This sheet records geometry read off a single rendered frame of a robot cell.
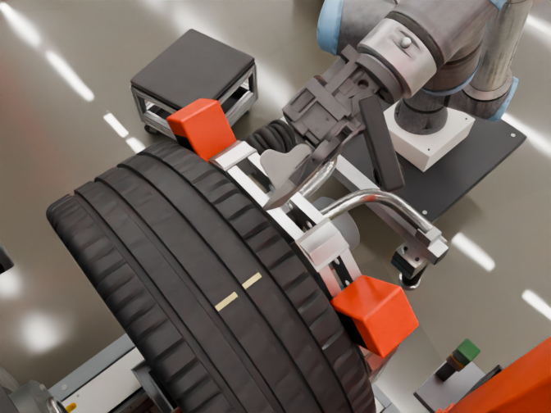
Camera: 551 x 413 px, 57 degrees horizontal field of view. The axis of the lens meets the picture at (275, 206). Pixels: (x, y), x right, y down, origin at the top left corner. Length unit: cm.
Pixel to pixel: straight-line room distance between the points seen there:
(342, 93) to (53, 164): 193
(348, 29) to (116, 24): 234
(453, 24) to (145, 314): 49
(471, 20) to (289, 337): 43
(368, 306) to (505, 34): 93
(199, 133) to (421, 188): 115
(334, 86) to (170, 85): 152
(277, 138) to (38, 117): 183
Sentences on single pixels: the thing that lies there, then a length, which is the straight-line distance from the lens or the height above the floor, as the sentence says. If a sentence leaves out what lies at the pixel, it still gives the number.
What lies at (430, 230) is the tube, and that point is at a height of 100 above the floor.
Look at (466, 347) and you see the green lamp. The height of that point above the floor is 66.
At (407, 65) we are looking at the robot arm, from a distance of 60.
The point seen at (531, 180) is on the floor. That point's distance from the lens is 243.
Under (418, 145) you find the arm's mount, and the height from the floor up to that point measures 38.
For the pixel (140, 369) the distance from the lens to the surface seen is 172.
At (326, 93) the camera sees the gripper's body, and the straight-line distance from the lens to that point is 59.
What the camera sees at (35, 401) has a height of 92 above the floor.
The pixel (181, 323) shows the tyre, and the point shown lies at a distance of 65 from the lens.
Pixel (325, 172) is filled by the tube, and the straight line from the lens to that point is 94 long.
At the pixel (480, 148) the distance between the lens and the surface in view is 203.
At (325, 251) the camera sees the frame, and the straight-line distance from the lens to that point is 73.
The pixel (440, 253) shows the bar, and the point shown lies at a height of 98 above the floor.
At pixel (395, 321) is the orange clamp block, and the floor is 110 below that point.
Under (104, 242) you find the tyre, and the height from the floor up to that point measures 118.
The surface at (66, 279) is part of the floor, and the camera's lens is 209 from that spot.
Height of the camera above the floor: 176
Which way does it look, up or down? 57 degrees down
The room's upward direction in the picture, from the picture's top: straight up
